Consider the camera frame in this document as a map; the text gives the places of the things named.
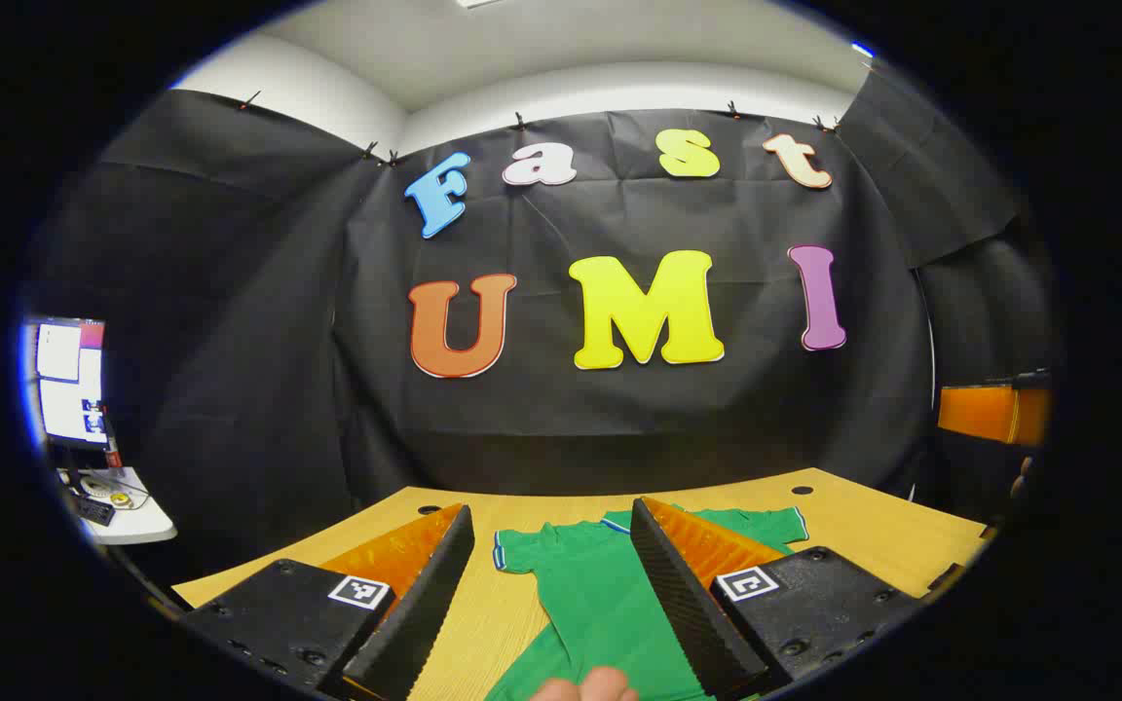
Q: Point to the white side table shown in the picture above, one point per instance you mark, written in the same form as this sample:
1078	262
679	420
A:
137	521

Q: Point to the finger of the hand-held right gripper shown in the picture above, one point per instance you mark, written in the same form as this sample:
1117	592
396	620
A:
994	414

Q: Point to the black backdrop cloth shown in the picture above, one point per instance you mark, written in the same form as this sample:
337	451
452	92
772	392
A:
619	419

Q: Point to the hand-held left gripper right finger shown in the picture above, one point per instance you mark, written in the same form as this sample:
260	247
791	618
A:
688	604

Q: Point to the small black device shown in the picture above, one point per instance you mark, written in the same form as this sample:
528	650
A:
93	509

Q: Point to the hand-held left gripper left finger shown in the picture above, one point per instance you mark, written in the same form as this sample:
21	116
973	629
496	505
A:
425	613

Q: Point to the green T-shirt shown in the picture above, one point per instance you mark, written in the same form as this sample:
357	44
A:
590	594

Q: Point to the computer monitor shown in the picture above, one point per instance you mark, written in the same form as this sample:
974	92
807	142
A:
69	380

